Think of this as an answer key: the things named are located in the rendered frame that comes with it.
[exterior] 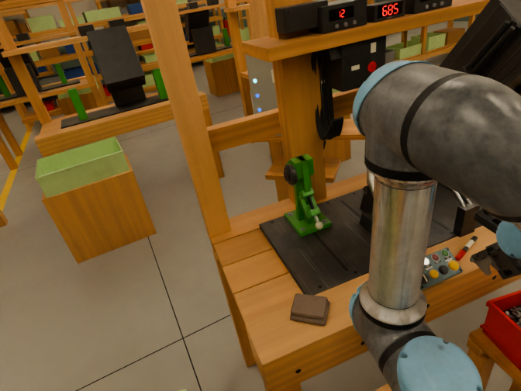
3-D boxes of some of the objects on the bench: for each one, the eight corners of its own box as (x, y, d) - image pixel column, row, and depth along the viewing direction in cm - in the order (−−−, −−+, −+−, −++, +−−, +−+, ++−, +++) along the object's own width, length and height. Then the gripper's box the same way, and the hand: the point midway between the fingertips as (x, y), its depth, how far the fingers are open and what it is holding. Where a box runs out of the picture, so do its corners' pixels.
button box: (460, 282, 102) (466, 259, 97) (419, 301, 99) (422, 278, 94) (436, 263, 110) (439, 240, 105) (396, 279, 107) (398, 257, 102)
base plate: (573, 191, 128) (575, 186, 127) (308, 301, 103) (308, 296, 102) (475, 152, 162) (476, 148, 161) (259, 227, 137) (258, 223, 136)
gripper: (539, 269, 70) (473, 289, 89) (571, 254, 72) (499, 277, 91) (511, 232, 73) (453, 258, 92) (543, 218, 75) (480, 247, 94)
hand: (473, 257), depth 92 cm, fingers closed
